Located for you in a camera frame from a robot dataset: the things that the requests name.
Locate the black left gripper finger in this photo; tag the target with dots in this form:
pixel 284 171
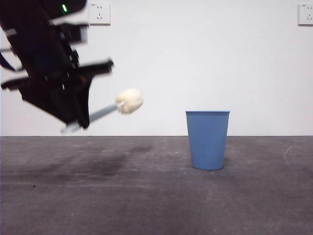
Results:
pixel 83 105
pixel 49 102

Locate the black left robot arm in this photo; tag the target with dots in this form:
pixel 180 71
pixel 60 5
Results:
pixel 36 49

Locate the blue ribbed plastic cup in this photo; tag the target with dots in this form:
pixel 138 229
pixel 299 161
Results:
pixel 207 142

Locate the white wall socket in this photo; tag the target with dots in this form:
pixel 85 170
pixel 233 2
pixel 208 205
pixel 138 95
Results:
pixel 306 14
pixel 99 14

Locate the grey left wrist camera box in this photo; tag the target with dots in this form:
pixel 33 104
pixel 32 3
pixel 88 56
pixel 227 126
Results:
pixel 79 34

